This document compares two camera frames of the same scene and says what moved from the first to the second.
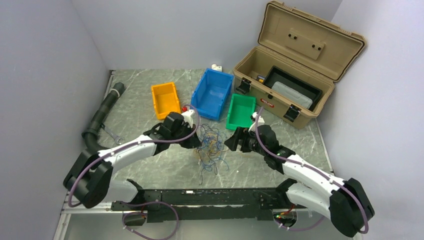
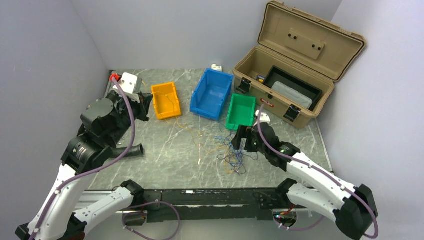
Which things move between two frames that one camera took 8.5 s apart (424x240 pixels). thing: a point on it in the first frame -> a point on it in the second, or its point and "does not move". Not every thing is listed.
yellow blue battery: [260, 78] does not move
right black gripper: [240, 133] does not move
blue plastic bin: [210, 95] does not move
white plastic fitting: [218, 68] does not move
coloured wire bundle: [213, 140] -> [235, 156]
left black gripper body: [184, 131] -> [138, 109]
